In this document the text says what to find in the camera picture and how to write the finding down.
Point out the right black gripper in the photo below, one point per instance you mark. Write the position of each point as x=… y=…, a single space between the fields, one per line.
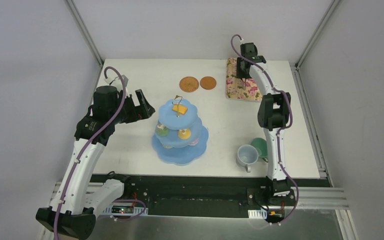
x=242 y=74

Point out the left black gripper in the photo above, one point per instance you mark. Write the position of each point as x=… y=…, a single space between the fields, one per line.
x=136 y=108

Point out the green cupcake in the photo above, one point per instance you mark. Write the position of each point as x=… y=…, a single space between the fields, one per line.
x=162 y=130

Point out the smooth wooden coaster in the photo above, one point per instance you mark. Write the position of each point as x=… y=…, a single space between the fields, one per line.
x=208 y=83

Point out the orange square biscuit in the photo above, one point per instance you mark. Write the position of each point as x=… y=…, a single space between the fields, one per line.
x=180 y=109

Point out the yellow frosted donut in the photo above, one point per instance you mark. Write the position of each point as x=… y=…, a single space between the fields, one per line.
x=184 y=134

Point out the grey-blue ceramic mug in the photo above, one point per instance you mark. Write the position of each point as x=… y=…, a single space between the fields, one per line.
x=246 y=156

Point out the metal serving tongs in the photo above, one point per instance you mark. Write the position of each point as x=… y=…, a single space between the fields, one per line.
x=243 y=84

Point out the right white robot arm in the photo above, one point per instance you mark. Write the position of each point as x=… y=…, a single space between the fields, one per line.
x=273 y=116

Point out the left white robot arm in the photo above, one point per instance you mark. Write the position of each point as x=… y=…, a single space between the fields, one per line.
x=73 y=212

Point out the floral serving tray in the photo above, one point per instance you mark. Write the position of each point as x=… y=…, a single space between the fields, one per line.
x=233 y=86

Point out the blue three-tier cake stand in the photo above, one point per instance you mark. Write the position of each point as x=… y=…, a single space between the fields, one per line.
x=171 y=149

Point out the woven rattan coaster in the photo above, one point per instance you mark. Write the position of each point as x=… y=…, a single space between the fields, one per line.
x=189 y=84

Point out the green ceramic cup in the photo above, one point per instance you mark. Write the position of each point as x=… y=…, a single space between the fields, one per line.
x=260 y=145

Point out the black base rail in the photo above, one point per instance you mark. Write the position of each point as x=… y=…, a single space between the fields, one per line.
x=197 y=196

